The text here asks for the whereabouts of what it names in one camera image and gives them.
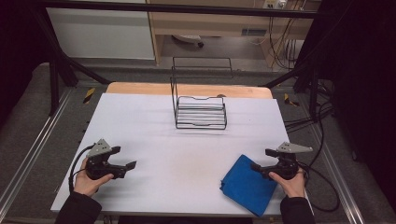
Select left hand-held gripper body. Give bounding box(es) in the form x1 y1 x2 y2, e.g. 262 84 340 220
85 138 127 181

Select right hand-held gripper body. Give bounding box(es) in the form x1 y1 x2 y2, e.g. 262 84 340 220
262 141 314 181

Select blue cloth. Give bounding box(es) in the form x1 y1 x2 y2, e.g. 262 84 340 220
219 154 279 218

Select person's right hand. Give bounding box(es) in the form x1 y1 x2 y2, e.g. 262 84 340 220
268 167 308 199

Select person's left hand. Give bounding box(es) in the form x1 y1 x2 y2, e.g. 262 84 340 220
73 157 115 198

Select white table cover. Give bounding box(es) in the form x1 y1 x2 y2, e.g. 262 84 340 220
50 92 314 217

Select black and yellow tape strip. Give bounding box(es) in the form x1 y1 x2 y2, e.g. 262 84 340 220
283 92 300 107
82 87 96 105

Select wooden table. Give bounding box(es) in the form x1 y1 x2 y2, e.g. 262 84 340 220
106 81 274 100

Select black curtain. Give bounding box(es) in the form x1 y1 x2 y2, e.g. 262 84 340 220
0 0 60 125
306 0 396 213

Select white cabinet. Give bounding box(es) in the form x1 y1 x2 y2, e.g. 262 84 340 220
46 7 156 61

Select white chair base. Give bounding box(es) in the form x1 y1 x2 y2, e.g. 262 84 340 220
172 34 205 49

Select light wooden desk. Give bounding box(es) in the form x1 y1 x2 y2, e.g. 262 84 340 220
145 0 322 67

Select white power strip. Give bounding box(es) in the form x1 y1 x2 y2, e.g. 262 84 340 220
262 0 288 10

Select black metal crossbar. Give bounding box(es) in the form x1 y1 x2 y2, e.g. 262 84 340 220
38 0 319 19

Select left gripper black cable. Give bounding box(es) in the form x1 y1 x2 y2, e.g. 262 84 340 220
67 144 95 194

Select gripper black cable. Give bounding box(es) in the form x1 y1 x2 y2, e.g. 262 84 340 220
296 161 341 214
67 144 95 194

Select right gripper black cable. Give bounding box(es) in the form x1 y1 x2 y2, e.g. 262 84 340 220
296 161 341 214

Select black floor cables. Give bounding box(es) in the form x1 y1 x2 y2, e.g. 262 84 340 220
283 79 334 133

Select aluminium floor rail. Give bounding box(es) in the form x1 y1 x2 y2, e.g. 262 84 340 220
0 88 75 216
305 123 366 224

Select black metal frame stand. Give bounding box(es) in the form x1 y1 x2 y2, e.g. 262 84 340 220
262 18 335 123
30 5 112 117

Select black wire rack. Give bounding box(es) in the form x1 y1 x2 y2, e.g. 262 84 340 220
169 56 234 131

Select bundle of hanging cables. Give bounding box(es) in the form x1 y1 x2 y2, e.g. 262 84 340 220
266 16 301 70

